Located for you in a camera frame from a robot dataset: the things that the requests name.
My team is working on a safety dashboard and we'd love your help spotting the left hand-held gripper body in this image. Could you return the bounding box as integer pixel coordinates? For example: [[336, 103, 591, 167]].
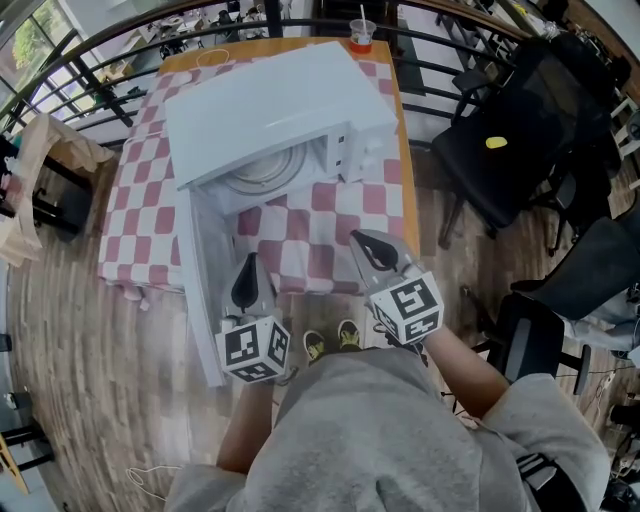
[[214, 279, 293, 386]]

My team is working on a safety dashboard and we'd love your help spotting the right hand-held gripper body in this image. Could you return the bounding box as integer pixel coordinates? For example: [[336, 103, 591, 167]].
[[366, 263, 446, 346]]

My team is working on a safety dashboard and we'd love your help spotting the round grey dish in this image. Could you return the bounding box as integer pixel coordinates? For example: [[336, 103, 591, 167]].
[[228, 142, 307, 199]]

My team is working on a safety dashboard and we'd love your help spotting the white microwave appliance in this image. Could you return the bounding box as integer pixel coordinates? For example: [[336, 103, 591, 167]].
[[163, 40, 400, 389]]

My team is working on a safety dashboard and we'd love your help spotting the person's left forearm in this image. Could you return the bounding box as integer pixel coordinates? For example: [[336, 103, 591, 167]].
[[216, 379, 282, 475]]

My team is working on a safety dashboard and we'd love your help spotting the person's right forearm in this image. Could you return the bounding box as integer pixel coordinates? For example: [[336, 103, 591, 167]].
[[423, 327, 512, 420]]

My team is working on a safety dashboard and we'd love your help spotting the person's left shoe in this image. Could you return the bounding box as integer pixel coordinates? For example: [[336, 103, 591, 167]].
[[302, 329, 328, 365]]

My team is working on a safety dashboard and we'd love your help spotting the person's shoe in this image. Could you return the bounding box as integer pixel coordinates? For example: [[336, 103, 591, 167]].
[[302, 329, 328, 365], [337, 319, 363, 352]]

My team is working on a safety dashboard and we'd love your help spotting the person's right shoe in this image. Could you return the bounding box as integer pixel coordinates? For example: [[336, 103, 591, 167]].
[[337, 319, 363, 352]]

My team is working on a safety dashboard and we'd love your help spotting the black chair with armrest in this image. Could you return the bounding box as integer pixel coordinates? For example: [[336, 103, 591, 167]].
[[472, 291, 593, 397]]

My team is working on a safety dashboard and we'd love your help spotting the red white checkered tablecloth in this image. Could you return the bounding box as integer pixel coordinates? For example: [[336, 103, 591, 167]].
[[97, 58, 407, 296]]

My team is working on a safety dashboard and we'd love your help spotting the person's grey hoodie torso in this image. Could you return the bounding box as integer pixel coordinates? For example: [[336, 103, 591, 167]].
[[163, 346, 612, 512]]

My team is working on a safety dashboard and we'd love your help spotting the black mesh office chair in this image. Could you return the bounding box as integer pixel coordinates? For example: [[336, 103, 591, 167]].
[[430, 31, 624, 257]]

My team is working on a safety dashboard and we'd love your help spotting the dark grey padded chair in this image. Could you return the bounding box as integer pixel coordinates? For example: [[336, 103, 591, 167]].
[[509, 208, 640, 322]]

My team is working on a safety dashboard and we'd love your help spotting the black metal stool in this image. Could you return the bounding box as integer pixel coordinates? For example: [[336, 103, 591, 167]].
[[28, 149, 95, 245]]

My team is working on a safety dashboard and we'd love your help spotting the plastic cup with straw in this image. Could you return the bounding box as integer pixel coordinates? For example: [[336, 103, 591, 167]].
[[348, 4, 378, 55]]

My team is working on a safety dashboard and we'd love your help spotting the black metal railing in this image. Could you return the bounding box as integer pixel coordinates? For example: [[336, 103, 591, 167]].
[[0, 0, 531, 147]]

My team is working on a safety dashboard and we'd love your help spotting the white floor cable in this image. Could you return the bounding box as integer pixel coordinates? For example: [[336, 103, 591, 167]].
[[126, 463, 184, 502]]

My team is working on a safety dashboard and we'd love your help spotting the thin white cable loop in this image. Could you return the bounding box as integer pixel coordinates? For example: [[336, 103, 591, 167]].
[[195, 47, 237, 70]]

